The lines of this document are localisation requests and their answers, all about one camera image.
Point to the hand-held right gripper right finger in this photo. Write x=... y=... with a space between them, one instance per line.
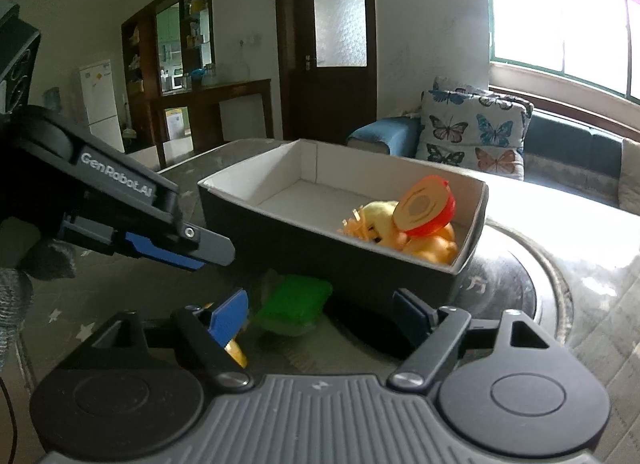
x=411 y=313

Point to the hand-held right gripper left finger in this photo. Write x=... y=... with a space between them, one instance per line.
x=227 y=318

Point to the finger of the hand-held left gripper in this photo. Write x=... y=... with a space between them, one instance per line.
x=165 y=251
x=212 y=245

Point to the yellow toy duck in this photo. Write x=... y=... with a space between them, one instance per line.
x=236 y=353
x=435 y=246

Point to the dark grey cardboard box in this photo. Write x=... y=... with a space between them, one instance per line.
x=280 y=244

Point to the green plastic toy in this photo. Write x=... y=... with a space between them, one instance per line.
x=295 y=300

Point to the pale yellow spiky toy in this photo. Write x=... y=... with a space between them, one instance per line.
x=380 y=216

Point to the red toy onion half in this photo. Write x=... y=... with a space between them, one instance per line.
x=425 y=204

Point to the person's left hand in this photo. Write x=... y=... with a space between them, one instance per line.
x=45 y=259

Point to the water dispenser bottle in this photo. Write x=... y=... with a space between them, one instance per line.
x=52 y=99

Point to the white refrigerator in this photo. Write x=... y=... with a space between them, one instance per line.
x=100 y=99

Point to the dark wooden sideboard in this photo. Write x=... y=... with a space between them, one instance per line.
x=210 y=114

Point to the dark wooden display shelf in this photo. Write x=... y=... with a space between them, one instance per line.
x=145 y=14

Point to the dark wooden door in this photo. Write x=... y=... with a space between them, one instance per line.
x=325 y=104

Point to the butterfly print pillow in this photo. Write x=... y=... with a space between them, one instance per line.
x=470 y=134
x=450 y=86

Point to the grey quilted star mat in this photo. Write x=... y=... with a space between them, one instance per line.
x=600 y=304

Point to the dark teal sofa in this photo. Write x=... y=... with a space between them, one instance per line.
x=565 y=144

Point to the window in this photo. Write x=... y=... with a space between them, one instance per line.
x=550 y=4

